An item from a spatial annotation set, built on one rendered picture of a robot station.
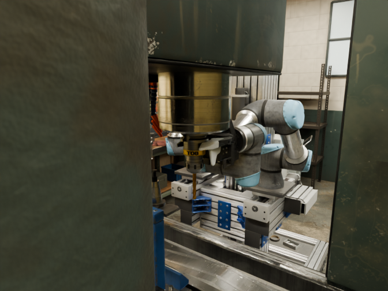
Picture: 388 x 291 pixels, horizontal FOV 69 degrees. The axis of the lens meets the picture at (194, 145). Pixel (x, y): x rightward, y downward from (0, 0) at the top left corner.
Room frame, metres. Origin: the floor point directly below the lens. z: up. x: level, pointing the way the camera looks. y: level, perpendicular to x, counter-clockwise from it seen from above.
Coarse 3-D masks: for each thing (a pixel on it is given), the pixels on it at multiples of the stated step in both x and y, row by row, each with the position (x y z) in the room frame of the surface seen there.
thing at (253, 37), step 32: (160, 0) 0.37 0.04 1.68; (192, 0) 0.42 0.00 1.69; (224, 0) 0.49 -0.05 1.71; (256, 0) 0.58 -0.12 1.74; (160, 32) 0.37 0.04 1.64; (192, 32) 0.42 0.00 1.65; (224, 32) 0.49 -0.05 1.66; (256, 32) 0.59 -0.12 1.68; (160, 64) 0.37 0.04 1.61; (192, 64) 0.43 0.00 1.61; (224, 64) 0.50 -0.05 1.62; (256, 64) 0.59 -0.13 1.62
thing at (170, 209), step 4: (168, 204) 0.84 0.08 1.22; (172, 204) 0.84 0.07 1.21; (160, 208) 0.81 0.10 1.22; (164, 208) 0.81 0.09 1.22; (168, 208) 0.81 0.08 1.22; (172, 208) 0.81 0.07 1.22; (176, 208) 0.81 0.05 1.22; (164, 212) 0.78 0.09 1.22; (168, 212) 0.78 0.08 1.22; (172, 212) 0.78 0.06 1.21; (164, 216) 0.77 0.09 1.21
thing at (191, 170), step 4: (188, 156) 0.62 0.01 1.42; (192, 156) 0.62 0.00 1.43; (196, 156) 0.62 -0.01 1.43; (200, 156) 0.62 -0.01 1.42; (188, 160) 0.62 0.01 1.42; (192, 160) 0.62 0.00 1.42; (196, 160) 0.62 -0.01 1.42; (200, 160) 0.62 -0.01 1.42; (188, 164) 0.62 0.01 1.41; (192, 164) 0.62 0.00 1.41; (196, 164) 0.62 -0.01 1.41; (200, 164) 0.62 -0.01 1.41; (188, 168) 0.62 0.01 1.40; (192, 168) 0.61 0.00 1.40; (196, 168) 0.61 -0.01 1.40; (200, 168) 0.62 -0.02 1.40; (192, 172) 0.62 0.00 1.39; (196, 172) 0.62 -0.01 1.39
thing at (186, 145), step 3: (186, 141) 0.62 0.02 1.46; (186, 144) 0.62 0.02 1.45; (189, 144) 0.61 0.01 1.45; (192, 144) 0.61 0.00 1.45; (195, 144) 0.61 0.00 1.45; (198, 144) 0.61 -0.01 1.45; (186, 147) 0.62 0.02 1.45; (189, 147) 0.61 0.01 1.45; (192, 147) 0.61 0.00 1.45; (195, 147) 0.61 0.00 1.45; (198, 147) 0.61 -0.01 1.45; (192, 150) 0.61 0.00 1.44; (195, 150) 0.61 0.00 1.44; (198, 150) 0.61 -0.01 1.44; (195, 156) 0.61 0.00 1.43
